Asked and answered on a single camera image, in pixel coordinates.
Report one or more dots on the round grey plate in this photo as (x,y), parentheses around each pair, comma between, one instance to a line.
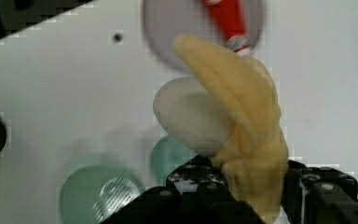
(164,20)

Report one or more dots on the green colander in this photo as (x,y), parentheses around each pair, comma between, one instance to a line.
(92,194)

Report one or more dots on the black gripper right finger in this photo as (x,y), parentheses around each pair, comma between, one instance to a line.
(319,195)

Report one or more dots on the plush red ketchup bottle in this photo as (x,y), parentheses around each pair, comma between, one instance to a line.
(227,15)

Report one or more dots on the plush peeled banana toy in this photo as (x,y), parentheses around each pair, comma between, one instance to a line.
(228,111)

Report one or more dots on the green mug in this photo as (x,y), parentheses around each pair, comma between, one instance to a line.
(167,155)

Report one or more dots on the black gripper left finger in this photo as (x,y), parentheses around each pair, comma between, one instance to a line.
(195,193)

